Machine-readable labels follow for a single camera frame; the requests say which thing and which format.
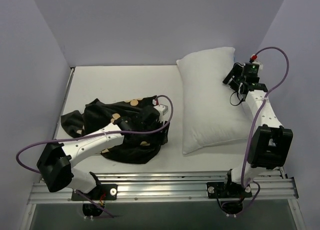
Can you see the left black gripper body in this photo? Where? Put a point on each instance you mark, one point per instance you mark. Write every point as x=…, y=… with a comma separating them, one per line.
x=152, y=115

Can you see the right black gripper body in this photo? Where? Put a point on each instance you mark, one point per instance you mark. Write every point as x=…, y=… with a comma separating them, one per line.
x=235, y=77

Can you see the black floral pillowcase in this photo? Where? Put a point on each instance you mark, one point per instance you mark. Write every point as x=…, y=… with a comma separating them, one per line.
x=97, y=115

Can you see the white pillow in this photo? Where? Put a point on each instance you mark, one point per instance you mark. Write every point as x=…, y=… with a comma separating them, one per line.
x=209, y=119

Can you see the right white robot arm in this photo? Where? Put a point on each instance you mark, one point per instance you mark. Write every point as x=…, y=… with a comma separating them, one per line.
x=268, y=142

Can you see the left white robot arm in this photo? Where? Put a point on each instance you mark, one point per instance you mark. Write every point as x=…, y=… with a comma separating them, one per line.
x=59, y=158

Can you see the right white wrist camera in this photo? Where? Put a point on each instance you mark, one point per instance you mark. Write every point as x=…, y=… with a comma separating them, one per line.
x=254, y=60

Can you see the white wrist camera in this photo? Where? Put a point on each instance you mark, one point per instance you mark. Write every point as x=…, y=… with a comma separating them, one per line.
x=254, y=60
x=162, y=109

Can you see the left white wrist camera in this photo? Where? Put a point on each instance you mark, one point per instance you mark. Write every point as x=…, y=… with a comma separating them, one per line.
x=162, y=109

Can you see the aluminium front rail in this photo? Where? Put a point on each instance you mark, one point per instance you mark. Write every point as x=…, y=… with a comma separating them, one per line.
x=191, y=187

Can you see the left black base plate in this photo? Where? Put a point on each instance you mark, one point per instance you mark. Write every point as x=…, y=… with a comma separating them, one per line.
x=95, y=192

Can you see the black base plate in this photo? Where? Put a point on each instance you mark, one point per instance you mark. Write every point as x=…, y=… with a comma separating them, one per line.
x=95, y=192
x=219, y=190

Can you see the left aluminium side rail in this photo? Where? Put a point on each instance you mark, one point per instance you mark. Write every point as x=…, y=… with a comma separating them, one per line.
x=67, y=89

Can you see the aluminium side rail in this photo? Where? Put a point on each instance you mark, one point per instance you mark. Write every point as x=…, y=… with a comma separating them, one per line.
x=67, y=89
x=282, y=172

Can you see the right aluminium side rail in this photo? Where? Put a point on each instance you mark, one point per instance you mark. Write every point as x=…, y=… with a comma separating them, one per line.
x=282, y=172

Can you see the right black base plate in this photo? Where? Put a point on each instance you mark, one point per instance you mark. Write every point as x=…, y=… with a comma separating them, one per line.
x=219, y=190

